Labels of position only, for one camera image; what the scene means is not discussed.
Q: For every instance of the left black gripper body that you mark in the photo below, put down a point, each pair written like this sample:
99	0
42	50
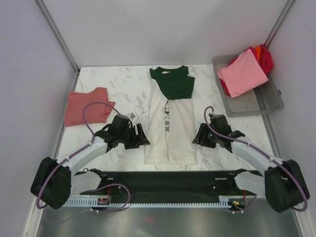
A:
129	138

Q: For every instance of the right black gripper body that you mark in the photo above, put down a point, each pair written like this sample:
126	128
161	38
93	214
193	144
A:
210	137

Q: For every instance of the white and green t-shirt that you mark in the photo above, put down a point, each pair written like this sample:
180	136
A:
171	127

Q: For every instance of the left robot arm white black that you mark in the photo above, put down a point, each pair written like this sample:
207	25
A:
58	179

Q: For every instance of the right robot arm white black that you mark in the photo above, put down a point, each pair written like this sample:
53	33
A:
280	182

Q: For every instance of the folded salmon red t-shirt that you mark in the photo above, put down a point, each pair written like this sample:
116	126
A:
92	107

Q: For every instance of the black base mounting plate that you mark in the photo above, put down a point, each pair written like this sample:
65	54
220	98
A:
167	185

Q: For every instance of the clear grey plastic bin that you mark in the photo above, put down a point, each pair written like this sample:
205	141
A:
263	100

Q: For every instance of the pink t-shirt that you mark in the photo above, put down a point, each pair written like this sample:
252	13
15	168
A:
243	74

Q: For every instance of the orange t-shirt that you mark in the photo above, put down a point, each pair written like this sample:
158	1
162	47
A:
258	51

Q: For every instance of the white slotted cable duct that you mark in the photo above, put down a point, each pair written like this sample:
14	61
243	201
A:
101	201

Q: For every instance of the left aluminium frame post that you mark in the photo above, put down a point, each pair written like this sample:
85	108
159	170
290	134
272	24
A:
53	27

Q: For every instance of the aluminium frame post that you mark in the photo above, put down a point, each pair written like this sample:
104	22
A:
53	27
278	23

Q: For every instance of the right aluminium frame post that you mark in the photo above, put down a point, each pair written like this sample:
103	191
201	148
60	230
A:
278	23

